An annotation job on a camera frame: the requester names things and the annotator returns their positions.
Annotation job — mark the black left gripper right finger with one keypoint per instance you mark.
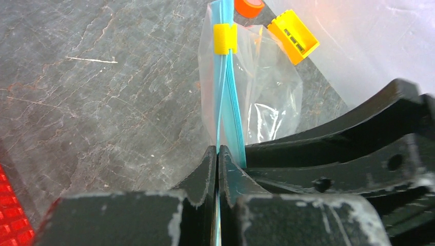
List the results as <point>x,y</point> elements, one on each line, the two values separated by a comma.
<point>250,215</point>

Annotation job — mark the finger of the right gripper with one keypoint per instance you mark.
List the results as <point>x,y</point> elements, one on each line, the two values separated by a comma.
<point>395,111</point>
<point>398,180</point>

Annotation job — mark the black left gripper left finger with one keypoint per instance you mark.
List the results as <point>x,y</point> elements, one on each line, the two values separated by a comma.
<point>183,215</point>

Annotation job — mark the clear zip top bag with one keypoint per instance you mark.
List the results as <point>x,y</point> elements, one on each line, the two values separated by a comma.
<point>250,91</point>

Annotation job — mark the yellow window toy block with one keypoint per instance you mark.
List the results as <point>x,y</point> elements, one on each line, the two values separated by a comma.
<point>296,38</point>

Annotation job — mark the red plastic basket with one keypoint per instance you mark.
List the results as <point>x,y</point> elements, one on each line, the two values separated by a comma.
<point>15,226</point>

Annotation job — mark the orange half-round block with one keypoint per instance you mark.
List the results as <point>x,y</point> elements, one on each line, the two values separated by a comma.
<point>249,8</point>

